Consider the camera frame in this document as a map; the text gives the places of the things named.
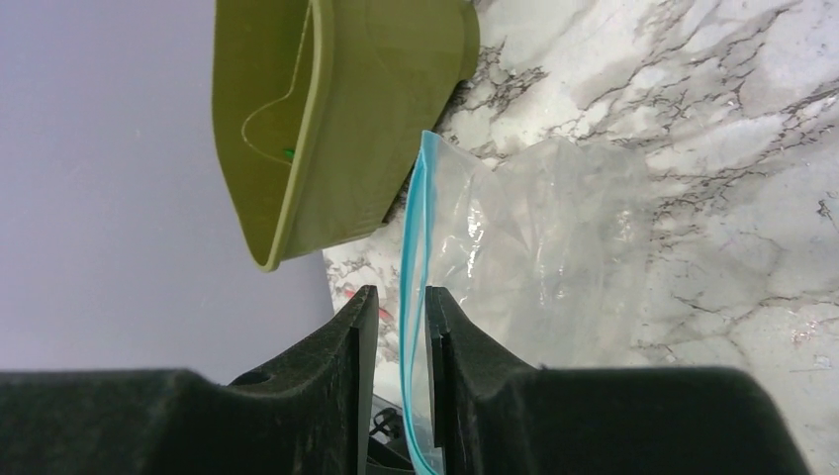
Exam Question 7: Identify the olive green plastic bin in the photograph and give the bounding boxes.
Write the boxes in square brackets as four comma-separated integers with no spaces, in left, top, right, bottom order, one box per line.
[212,1,480,271]

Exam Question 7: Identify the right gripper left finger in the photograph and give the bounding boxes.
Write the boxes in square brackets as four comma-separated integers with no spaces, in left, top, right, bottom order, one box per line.
[1,286,379,474]

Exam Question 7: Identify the clear zip top bag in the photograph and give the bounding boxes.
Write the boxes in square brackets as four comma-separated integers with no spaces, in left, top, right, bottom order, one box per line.
[399,132,652,474]

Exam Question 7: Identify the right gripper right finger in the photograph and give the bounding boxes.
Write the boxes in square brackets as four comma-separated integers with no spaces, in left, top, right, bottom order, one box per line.
[424,287,808,474]

